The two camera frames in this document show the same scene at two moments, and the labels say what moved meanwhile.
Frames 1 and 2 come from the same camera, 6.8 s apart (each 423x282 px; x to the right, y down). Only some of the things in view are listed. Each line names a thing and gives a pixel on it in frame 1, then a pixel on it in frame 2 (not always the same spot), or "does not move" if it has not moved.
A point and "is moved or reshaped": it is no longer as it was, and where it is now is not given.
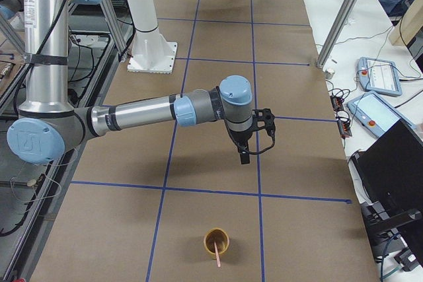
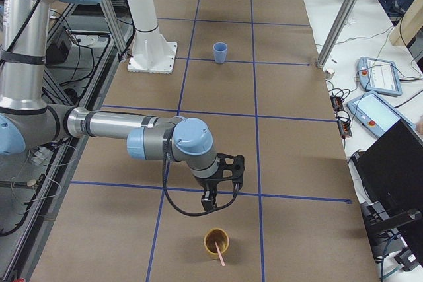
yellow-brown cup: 221,238 does not move
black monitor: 390,171 does not move
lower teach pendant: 376,113 does not move
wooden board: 410,25 does not move
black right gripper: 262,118 -> 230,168
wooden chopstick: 217,254 is moved or reshaped
